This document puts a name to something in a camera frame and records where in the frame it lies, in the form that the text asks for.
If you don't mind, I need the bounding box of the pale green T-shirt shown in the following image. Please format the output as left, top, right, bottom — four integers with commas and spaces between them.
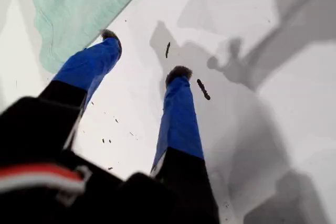
22, 0, 158, 74

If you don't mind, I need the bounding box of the red and white wire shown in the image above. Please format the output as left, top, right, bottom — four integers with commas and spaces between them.
0, 165, 92, 206

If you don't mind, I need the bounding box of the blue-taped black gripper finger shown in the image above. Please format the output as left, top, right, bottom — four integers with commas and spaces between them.
150, 65, 221, 224
39, 29, 122, 130

